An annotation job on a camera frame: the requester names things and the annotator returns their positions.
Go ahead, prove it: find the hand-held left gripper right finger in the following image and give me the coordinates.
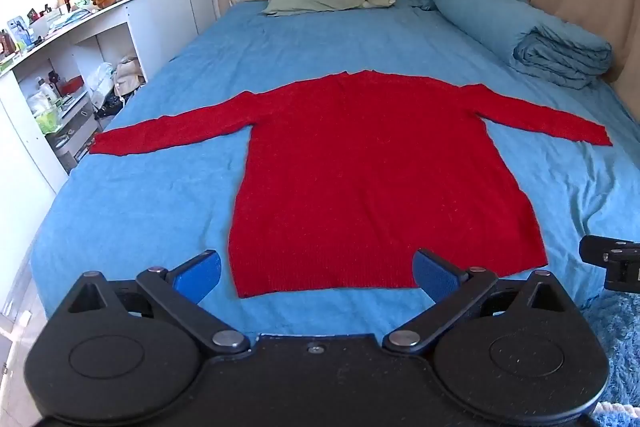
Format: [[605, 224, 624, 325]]
[[382, 248, 577, 356]]

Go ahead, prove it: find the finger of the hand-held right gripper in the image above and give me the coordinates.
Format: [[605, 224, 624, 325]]
[[579, 234, 640, 293]]

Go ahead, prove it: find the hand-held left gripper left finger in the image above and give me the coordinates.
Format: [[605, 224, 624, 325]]
[[66, 250, 250, 356]]

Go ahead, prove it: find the red knit sweater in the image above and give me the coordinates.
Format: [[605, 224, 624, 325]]
[[89, 70, 614, 299]]

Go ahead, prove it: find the blue shaggy rug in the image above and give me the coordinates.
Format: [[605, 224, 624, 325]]
[[580, 289, 640, 427]]

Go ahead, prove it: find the blue bed sheet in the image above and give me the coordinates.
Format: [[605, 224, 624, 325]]
[[30, 0, 640, 344]]

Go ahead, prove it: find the beige cloth bag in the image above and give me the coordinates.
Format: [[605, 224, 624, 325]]
[[113, 56, 148, 98]]

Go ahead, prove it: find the green tissue pack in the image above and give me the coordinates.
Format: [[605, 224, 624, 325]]
[[33, 105, 63, 136]]

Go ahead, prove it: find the white plastic bag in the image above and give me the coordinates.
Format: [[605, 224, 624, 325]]
[[85, 62, 116, 98]]

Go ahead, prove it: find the white plastic bottle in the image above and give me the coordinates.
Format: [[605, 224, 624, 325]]
[[36, 77, 59, 106]]

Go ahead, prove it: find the white shelf unit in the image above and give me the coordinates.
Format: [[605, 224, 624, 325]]
[[0, 0, 150, 194]]

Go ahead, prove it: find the folded blue duvet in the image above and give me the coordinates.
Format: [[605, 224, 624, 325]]
[[400, 0, 614, 90]]

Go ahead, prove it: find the white rope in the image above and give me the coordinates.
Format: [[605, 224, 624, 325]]
[[593, 401, 640, 415]]

